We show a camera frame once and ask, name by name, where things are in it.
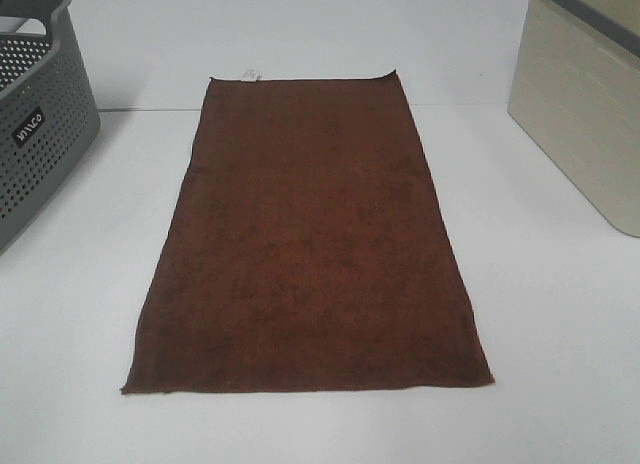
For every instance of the white towel label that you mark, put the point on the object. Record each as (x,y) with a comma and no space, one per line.
(251,76)

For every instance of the beige storage box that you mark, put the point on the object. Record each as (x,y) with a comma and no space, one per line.
(575,92)

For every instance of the brown towel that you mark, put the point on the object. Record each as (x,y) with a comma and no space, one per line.
(306,252)

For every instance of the grey perforated plastic basket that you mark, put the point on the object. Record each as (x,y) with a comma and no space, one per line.
(49,117)

